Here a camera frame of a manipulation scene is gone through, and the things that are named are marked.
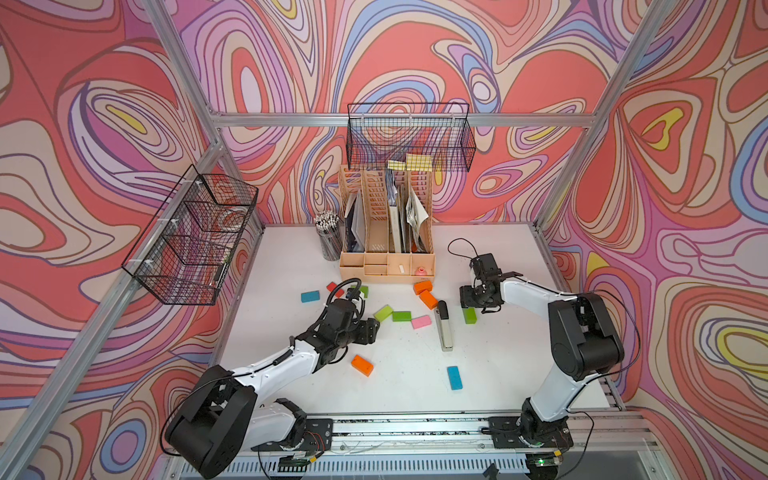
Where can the black white stapler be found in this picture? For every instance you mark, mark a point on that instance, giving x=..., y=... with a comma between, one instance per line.
x=443, y=326

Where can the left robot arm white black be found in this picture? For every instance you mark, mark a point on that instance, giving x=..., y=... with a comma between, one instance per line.
x=228, y=411

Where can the back black wire basket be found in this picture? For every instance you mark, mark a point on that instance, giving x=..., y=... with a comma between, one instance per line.
x=382, y=131

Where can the yellow sticky note block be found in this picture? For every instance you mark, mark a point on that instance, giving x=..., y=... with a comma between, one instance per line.
x=412, y=162

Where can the green block carried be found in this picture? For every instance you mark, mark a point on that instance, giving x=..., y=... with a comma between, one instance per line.
x=470, y=316

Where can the orange block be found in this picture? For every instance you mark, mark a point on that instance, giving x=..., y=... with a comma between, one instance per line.
x=422, y=286
x=429, y=300
x=362, y=365

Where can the pink wooden block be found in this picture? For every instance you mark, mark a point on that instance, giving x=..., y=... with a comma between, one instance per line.
x=421, y=322

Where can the orange block front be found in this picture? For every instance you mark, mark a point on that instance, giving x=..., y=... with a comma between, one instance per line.
x=362, y=365

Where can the light green block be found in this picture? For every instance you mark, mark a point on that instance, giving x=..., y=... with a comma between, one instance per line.
x=383, y=313

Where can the teal block near left wall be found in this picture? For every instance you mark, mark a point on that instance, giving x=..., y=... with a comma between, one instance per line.
x=310, y=296

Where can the teal block front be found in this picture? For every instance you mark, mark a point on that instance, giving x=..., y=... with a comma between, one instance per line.
x=454, y=378

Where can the orange block lower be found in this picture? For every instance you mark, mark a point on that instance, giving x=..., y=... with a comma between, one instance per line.
x=429, y=300

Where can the green block middle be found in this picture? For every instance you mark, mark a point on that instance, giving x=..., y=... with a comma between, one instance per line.
x=401, y=316

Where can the beige desk organizer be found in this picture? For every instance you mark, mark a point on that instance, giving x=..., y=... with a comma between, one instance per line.
x=387, y=225

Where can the red wooden block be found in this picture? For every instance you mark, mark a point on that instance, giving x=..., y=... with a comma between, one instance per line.
x=332, y=287

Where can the black wire basket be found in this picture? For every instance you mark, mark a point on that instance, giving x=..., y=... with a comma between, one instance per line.
x=382, y=131
x=183, y=256

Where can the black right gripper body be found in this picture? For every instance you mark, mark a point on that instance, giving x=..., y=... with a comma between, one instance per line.
x=475, y=297

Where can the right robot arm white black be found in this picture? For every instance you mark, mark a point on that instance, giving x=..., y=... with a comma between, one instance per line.
x=584, y=342

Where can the orange block upper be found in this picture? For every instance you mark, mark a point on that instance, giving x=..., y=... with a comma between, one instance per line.
x=422, y=286

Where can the clear cup of pencils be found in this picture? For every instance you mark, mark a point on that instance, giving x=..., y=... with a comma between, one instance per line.
x=329, y=229

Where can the left black wire basket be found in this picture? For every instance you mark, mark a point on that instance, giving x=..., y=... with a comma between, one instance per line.
x=183, y=256

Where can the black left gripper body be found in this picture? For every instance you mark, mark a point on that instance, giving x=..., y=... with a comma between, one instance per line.
x=360, y=333

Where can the metal base rail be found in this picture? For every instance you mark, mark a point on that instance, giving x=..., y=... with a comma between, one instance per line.
x=461, y=443

